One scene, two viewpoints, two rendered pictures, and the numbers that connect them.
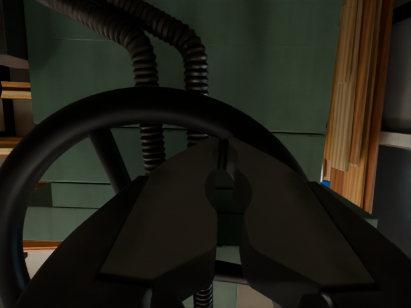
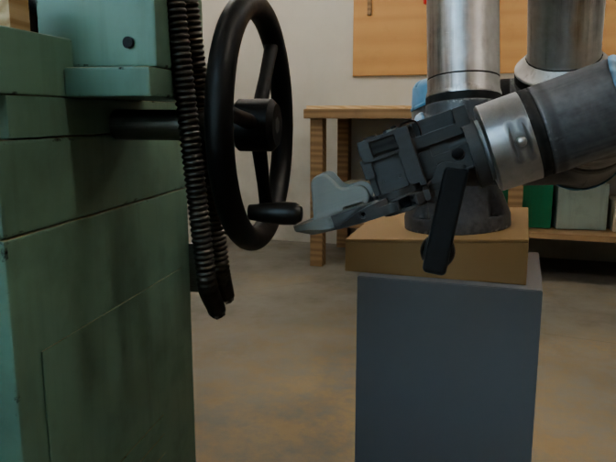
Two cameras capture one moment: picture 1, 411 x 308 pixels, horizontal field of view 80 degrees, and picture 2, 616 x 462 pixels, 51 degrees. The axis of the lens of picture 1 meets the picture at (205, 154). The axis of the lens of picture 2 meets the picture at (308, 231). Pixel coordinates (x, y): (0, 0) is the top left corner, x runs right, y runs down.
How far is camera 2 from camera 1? 0.69 m
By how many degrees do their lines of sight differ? 81
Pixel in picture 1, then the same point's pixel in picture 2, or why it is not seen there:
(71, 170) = (171, 143)
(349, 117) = not seen: outside the picture
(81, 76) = (169, 240)
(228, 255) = (163, 83)
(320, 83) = (23, 312)
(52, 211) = not seen: hidden behind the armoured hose
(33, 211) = not seen: hidden behind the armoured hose
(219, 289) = (165, 39)
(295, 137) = (35, 225)
